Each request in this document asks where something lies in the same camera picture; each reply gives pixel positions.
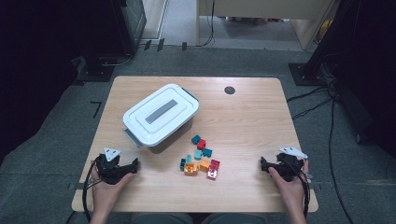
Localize white box lid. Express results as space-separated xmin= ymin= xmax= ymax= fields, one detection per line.
xmin=121 ymin=83 xmax=200 ymax=148

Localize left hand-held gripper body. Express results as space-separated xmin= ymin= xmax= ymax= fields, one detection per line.
xmin=95 ymin=147 xmax=129 ymax=185

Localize person's teal pants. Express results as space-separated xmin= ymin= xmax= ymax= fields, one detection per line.
xmin=132 ymin=212 xmax=265 ymax=224

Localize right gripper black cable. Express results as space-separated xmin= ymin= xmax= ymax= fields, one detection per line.
xmin=290 ymin=161 xmax=311 ymax=218

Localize person's right hand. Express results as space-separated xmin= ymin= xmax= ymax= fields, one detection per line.
xmin=268 ymin=159 xmax=310 ymax=207

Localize grey floor cable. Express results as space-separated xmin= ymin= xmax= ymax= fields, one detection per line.
xmin=98 ymin=53 xmax=134 ymax=67

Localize black desk cable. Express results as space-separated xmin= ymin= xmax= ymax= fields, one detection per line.
xmin=195 ymin=0 xmax=217 ymax=49

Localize black stand base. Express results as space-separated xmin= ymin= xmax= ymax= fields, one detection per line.
xmin=78 ymin=55 xmax=116 ymax=83

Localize black angled floor tape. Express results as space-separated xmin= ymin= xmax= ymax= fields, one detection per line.
xmin=90 ymin=100 xmax=103 ymax=119

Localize person's left hand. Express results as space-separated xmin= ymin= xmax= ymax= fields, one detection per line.
xmin=91 ymin=169 xmax=134 ymax=212

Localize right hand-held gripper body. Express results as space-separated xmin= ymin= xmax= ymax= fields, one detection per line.
xmin=269 ymin=147 xmax=308 ymax=183

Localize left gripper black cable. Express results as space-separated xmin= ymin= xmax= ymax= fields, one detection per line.
xmin=81 ymin=154 xmax=105 ymax=224

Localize black cable bundle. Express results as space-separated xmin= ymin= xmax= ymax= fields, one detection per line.
xmin=318 ymin=52 xmax=342 ymax=94

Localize black curtain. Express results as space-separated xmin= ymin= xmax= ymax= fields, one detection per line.
xmin=0 ymin=0 xmax=125 ymax=160
xmin=307 ymin=0 xmax=396 ymax=157

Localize dark glass cabinet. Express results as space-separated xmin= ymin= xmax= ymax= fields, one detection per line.
xmin=110 ymin=0 xmax=148 ymax=57

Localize clear plastic storage box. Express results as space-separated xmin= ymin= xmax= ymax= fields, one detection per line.
xmin=123 ymin=88 xmax=200 ymax=155

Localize black metal stand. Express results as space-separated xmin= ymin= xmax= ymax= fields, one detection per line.
xmin=288 ymin=40 xmax=340 ymax=87

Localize long black floor cable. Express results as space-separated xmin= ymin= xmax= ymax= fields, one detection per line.
xmin=328 ymin=92 xmax=356 ymax=224

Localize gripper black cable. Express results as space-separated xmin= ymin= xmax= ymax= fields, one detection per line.
xmin=290 ymin=161 xmax=311 ymax=218
xmin=81 ymin=154 xmax=105 ymax=224

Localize yellow object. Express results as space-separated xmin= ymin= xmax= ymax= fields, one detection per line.
xmin=317 ymin=19 xmax=332 ymax=43

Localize light wooden desk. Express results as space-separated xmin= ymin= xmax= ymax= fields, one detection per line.
xmin=195 ymin=0 xmax=339 ymax=50

